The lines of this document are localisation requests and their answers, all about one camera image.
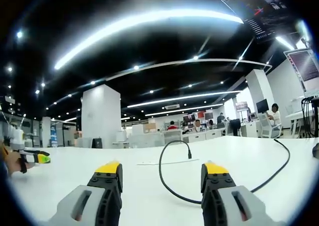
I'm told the black computer monitor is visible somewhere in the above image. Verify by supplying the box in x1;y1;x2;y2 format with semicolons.
256;99;269;113

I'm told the person's left hand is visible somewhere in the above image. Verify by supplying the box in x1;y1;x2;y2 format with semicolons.
0;141;23;176

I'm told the large dark display screen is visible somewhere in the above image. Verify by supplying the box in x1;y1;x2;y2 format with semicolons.
221;0;300;44

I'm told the black data cable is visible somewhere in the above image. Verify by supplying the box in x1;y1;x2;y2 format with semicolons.
159;138;291;204

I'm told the white office chair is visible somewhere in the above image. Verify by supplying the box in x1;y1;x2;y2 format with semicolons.
258;113;283;139

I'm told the white desktop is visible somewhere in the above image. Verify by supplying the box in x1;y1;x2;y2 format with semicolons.
6;135;319;226

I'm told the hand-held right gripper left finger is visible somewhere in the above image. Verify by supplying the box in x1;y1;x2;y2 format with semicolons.
47;160;124;226

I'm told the bundle of black cables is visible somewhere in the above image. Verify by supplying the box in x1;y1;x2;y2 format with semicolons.
300;95;319;138

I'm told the long curved ceiling light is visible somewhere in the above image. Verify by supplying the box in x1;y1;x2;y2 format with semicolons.
54;8;244;71

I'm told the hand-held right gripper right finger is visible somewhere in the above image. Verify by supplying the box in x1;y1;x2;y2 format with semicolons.
200;160;287;226

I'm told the white-framed monitor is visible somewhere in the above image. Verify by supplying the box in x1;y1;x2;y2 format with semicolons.
283;47;319;97

